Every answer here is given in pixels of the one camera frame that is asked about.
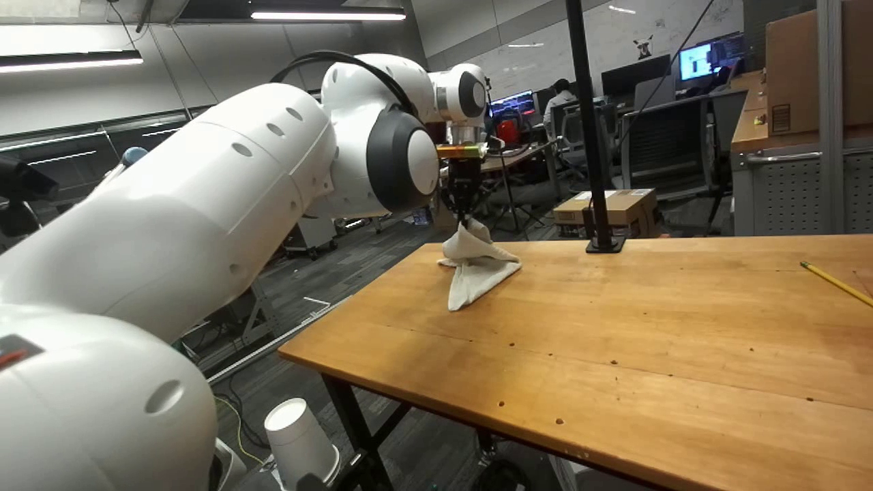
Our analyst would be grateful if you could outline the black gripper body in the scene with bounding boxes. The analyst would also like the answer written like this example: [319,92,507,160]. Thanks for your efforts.
[442,160,492,209]

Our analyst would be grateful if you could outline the white cloth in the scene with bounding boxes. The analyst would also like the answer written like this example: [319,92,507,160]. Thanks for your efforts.
[438,218,528,315]

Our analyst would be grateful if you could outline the long wooden desk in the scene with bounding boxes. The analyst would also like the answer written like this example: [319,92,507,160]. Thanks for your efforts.
[476,145,548,228]

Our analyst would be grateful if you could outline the person in red shirt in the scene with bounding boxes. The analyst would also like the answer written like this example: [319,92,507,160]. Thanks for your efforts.
[494,111,530,152]

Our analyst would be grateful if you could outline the short ceiling light strip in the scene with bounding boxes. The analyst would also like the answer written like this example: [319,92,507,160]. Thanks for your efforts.
[249,8,410,23]

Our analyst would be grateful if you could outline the lit computer monitor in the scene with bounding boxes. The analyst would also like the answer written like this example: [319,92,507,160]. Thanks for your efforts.
[674,37,745,90]

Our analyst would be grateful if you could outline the white cylinder cup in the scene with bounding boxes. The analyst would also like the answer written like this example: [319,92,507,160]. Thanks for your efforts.
[260,396,346,491]

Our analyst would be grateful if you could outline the drawer cabinet with wooden top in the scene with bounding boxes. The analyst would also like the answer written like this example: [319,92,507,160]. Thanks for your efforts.
[730,68,873,238]

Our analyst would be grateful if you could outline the large cardboard box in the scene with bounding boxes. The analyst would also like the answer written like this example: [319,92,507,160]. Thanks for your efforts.
[762,0,873,139]

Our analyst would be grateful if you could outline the yellow pencil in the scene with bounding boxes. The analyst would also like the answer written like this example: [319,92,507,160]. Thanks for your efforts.
[796,259,873,310]

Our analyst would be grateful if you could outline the long ceiling light strip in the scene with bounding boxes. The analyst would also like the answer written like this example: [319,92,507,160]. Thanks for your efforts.
[0,49,147,78]

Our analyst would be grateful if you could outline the black camera stand pole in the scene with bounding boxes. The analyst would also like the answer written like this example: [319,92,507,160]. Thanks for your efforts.
[563,0,627,257]

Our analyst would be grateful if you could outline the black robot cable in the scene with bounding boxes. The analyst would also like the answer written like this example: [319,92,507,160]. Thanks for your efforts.
[269,47,425,120]

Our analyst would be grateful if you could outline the black table leg frame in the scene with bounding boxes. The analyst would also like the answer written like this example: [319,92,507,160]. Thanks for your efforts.
[311,371,567,491]

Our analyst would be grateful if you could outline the grey floor rail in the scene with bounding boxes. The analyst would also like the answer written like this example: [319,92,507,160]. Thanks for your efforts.
[203,308,337,389]

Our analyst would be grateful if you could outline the grey metal post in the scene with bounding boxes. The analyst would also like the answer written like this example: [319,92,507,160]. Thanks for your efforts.
[813,0,850,233]

